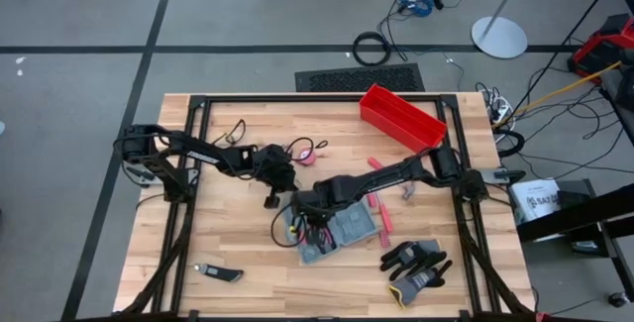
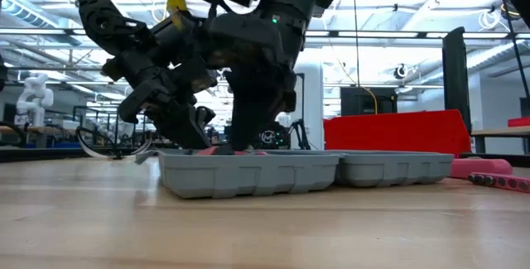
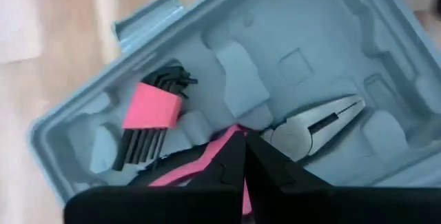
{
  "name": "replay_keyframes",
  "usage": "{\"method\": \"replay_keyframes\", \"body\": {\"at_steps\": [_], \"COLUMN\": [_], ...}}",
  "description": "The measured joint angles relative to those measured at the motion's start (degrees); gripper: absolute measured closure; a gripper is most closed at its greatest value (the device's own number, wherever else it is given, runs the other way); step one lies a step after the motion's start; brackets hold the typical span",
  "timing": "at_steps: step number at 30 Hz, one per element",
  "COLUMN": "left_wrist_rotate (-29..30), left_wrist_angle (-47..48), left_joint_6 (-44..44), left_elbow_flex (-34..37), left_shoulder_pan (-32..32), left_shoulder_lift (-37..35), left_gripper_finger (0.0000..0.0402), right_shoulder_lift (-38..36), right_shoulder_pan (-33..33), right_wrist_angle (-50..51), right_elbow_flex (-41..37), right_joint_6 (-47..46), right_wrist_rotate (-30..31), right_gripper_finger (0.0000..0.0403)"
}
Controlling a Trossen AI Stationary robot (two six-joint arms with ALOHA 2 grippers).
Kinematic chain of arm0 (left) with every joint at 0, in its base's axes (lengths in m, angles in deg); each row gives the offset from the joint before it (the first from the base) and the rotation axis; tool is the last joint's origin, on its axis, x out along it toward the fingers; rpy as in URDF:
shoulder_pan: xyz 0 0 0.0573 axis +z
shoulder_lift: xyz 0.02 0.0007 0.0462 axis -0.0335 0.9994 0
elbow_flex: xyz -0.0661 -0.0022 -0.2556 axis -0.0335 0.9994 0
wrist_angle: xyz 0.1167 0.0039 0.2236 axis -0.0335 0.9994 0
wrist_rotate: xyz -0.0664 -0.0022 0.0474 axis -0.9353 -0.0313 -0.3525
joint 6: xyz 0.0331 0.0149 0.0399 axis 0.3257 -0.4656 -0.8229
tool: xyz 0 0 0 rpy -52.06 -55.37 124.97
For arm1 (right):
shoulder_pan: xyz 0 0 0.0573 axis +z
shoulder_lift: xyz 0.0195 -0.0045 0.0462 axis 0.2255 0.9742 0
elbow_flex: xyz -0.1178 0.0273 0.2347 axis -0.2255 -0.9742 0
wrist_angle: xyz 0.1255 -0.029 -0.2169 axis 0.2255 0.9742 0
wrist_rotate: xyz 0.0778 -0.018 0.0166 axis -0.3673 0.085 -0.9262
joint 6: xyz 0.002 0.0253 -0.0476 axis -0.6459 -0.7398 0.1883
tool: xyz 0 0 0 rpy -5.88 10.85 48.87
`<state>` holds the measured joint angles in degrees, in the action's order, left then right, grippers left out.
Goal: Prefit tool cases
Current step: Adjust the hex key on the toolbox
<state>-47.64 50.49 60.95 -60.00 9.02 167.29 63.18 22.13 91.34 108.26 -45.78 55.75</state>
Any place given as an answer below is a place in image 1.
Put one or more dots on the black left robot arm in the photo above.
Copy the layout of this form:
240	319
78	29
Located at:
208	156

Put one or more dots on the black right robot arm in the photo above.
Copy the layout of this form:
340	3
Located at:
376	181

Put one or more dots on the black caster wheel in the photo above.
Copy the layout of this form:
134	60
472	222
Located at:
619	300

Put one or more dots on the white round pedestal stand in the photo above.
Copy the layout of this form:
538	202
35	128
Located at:
497	37

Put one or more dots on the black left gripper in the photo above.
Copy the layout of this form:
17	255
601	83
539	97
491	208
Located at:
277	168

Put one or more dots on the red black floor machine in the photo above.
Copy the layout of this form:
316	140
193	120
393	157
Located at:
602	44

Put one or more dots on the red plastic bin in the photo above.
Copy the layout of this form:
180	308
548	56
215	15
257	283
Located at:
401	121

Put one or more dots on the pink tape measure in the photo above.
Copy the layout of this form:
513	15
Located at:
308	158

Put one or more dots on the white printed booklet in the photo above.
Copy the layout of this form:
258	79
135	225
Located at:
535	203

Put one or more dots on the clear safety glasses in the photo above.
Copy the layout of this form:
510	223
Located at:
229	139

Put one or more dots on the black utility knife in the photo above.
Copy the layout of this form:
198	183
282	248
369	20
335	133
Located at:
220	272

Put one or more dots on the grey plastic tool case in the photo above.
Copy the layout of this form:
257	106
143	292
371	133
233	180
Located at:
354	223

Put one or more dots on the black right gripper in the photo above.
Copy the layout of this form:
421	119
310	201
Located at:
312	205

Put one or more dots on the pink screwdriver bit holder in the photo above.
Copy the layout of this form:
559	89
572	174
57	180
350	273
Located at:
384	239

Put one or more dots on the black metal stand beam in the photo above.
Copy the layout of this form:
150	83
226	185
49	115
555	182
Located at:
569	218

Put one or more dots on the white power strip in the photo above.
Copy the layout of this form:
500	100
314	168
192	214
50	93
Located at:
501	111

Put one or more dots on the grey black work glove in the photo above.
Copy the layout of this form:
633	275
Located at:
411	252

